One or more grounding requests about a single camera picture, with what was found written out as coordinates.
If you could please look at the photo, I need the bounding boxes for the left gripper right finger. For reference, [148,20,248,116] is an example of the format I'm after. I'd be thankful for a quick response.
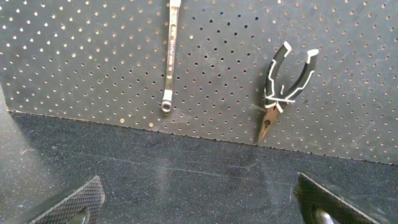
[294,172,391,224]

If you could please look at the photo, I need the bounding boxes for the black and white pliers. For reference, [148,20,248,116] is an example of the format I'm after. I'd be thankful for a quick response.
[257,40,320,144]

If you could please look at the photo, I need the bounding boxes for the black pegboard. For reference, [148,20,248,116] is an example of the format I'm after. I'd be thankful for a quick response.
[0,0,398,166]

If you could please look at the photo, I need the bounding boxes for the wrench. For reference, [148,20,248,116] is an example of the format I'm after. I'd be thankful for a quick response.
[160,0,182,113]

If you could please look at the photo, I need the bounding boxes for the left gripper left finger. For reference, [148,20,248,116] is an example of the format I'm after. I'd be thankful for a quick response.
[6,175,106,224]

